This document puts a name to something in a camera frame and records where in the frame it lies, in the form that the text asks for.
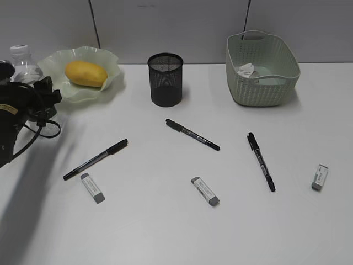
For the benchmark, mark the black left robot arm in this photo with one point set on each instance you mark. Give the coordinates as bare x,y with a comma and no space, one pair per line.
13,119

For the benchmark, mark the black marker pen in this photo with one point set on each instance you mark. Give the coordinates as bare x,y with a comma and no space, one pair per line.
179,128
108,152
255,148

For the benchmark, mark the grey white eraser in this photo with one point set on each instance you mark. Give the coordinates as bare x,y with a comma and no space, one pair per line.
205,191
92,188
320,177

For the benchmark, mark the pale green plastic basket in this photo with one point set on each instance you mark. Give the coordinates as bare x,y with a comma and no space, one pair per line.
277,66

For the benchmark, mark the grey white eraser left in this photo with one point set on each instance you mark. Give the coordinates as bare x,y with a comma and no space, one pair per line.
92,188

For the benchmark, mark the black mesh pen holder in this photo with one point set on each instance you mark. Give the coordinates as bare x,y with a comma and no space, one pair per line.
166,79

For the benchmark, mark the grey white eraser right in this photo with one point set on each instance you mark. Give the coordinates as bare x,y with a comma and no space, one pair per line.
320,177

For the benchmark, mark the yellow mango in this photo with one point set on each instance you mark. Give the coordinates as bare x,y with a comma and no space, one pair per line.
85,73

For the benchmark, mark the clear water bottle green label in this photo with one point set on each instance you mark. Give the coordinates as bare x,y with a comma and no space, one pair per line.
27,71

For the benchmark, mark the waste paper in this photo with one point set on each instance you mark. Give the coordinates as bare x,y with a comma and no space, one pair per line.
248,71

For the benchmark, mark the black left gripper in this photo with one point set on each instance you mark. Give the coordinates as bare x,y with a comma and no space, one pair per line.
37,100

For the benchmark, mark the grey white eraser middle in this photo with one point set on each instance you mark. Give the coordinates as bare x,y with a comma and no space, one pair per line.
205,191

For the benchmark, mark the pale green wavy plate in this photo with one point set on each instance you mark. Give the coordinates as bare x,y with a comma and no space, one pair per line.
55,64

